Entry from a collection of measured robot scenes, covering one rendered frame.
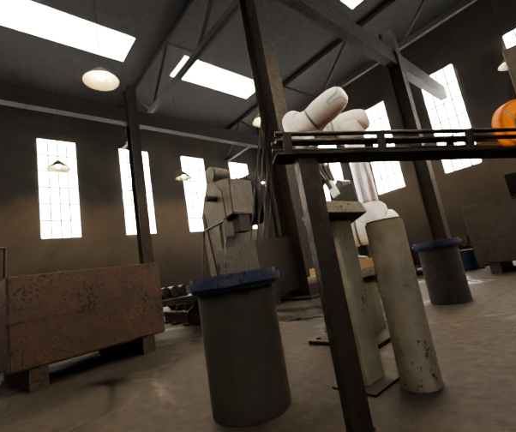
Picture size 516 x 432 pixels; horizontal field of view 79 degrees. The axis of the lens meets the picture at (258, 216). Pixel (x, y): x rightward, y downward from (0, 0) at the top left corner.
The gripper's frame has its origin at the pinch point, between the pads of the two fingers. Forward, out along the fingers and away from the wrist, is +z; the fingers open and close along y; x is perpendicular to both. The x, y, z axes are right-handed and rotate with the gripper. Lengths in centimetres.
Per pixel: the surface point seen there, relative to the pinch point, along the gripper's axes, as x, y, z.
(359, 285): 7.3, -5.6, 37.3
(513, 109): -56, 10, 15
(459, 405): -5, -11, 76
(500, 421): -14, -16, 79
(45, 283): 148, -78, -41
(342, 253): 3.1, -11.6, 26.1
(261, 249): 209, 155, -78
